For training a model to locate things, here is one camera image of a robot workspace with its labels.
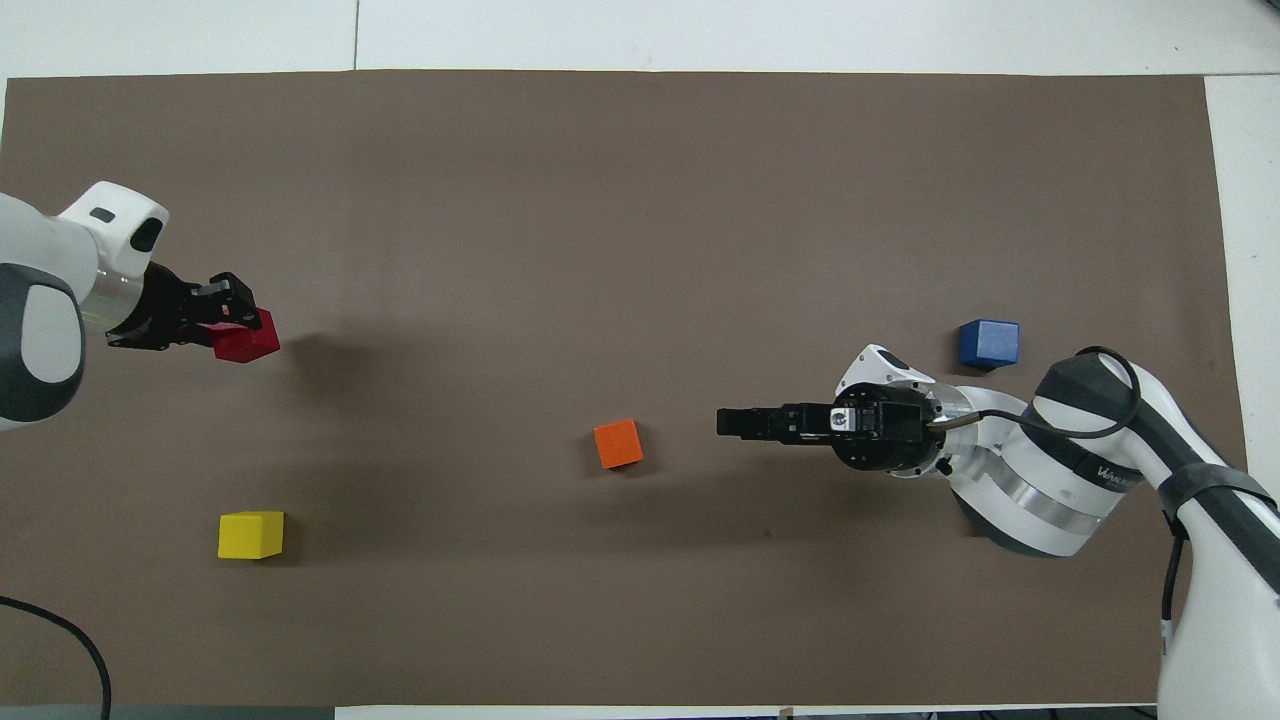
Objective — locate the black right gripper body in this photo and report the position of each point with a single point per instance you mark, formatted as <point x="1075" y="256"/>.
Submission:
<point x="885" y="430"/>

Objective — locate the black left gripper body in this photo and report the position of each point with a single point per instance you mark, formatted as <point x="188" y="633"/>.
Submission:
<point x="160" y="310"/>

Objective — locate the red wooden block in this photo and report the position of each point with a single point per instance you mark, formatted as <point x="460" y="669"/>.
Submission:
<point x="248" y="342"/>

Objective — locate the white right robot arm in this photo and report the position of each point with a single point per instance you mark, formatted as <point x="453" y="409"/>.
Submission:
<point x="1050" y="490"/>

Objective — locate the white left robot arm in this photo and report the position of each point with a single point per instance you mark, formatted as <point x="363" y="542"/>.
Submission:
<point x="45" y="300"/>

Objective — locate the blue wooden block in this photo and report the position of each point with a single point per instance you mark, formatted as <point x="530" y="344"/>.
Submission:
<point x="988" y="343"/>

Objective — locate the orange wooden block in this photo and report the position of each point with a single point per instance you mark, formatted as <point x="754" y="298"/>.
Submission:
<point x="618" y="444"/>

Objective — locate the yellow wooden block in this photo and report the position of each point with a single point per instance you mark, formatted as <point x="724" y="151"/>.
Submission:
<point x="250" y="535"/>

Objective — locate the brown table mat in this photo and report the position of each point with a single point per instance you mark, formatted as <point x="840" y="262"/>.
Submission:
<point x="640" y="200"/>

